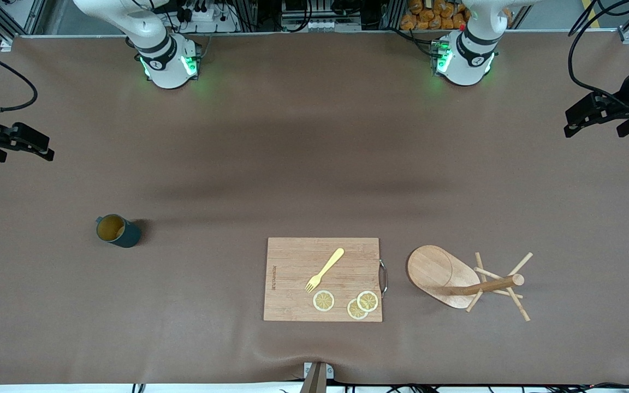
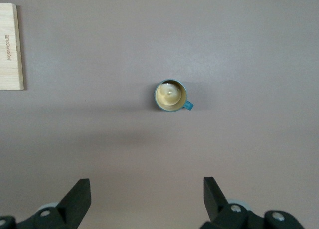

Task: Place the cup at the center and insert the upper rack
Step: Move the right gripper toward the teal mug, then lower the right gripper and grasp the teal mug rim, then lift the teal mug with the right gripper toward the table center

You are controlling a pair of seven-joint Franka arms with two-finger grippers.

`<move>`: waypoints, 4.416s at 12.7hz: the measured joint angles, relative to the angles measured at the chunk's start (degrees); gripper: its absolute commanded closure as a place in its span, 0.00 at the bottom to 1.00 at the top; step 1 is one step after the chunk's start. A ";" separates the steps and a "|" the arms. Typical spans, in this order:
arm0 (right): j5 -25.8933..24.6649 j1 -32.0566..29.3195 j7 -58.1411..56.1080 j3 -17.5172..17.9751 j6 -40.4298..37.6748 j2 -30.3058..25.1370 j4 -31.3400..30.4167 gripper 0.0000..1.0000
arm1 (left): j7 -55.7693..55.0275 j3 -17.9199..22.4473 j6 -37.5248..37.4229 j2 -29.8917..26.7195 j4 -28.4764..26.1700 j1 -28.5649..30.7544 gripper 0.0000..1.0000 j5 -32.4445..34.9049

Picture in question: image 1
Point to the grey metal camera bracket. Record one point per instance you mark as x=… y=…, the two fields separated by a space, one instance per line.
x=315 y=382

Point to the yellow plastic fork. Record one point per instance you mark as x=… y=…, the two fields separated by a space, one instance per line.
x=330 y=265

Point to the wooden mug tree rack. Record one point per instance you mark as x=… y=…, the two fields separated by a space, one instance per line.
x=429 y=270

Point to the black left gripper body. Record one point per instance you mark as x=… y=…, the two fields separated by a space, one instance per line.
x=624 y=96

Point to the orange snack packs pile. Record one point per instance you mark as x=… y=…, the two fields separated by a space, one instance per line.
x=423 y=16

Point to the white power strip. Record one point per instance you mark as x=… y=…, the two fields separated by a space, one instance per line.
x=211 y=19

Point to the lemon slice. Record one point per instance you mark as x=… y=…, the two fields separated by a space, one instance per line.
x=368 y=301
x=324 y=301
x=354 y=312

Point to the bamboo cutting board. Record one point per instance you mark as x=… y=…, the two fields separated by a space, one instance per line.
x=292 y=284

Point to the brown table mat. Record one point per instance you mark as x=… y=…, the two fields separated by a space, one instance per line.
x=183 y=327

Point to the dark green ribbed mug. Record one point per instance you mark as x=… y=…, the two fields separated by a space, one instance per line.
x=129 y=237

